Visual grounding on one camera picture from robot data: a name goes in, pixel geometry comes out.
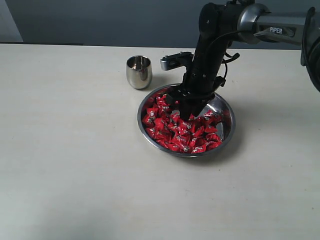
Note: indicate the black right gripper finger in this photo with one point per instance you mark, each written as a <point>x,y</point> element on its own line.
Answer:
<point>200,104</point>
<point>188,107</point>

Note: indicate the red candy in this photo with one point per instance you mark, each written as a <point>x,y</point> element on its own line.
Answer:
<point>177,148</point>
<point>188,125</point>
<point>160,100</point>
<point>210,145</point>
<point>211,118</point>
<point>154,133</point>
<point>150,116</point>
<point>183,135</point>

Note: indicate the round stainless steel plate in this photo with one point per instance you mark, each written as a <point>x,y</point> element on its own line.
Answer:
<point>216,107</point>

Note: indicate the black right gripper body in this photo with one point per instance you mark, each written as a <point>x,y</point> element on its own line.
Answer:
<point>199,83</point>

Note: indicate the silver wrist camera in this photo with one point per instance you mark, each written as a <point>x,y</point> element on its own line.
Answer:
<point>181,59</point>

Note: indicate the red wrapped candy top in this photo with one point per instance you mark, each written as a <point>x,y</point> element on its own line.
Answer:
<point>160,100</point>

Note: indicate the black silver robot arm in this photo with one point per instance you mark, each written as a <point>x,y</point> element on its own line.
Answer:
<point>242,21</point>

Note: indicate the stainless steel cup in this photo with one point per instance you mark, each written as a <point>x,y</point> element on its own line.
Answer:
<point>139,72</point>

